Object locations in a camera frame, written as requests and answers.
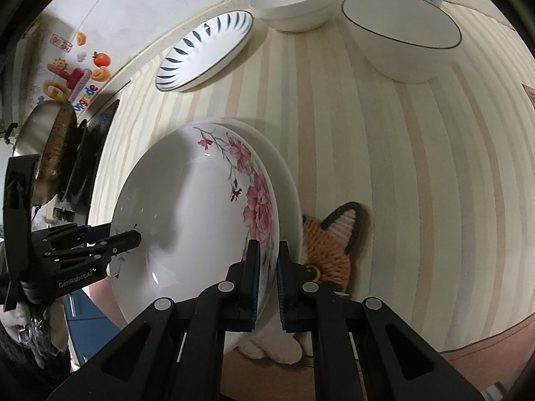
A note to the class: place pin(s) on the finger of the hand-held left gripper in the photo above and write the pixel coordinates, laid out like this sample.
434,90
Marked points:
125,242
94,234

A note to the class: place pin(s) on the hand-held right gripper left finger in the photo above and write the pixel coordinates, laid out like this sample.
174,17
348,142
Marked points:
253,284

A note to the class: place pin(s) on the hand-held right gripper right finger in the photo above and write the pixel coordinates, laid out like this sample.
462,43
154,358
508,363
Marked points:
282,288

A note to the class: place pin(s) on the pink floral white plate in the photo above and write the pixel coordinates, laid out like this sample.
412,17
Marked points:
188,217

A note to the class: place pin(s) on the plain white plate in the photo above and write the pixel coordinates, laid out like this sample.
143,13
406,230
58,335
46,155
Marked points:
282,183

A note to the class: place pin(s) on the white bowl black rim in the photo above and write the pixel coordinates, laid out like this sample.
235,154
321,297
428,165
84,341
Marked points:
401,37

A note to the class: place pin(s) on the knitted orange fox coaster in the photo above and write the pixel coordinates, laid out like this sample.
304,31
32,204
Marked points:
330,250

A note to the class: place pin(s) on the white fluffy cloth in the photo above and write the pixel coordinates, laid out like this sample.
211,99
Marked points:
276,349

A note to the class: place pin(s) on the metal frying pan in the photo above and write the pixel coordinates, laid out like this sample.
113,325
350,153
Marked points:
46,146

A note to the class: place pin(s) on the blue cabinet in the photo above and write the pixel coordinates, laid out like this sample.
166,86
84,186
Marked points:
90,326

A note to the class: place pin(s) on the striped beige tablecloth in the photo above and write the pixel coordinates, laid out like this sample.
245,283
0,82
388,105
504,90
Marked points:
376,175

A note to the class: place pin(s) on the white plate dark leaf pattern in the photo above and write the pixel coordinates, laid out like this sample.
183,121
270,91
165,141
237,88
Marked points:
205,50

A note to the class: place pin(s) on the brown tablecloth label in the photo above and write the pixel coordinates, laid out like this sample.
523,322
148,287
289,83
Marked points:
530,94

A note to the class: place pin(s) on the colourful wall stickers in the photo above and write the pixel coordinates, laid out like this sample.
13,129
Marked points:
73,75

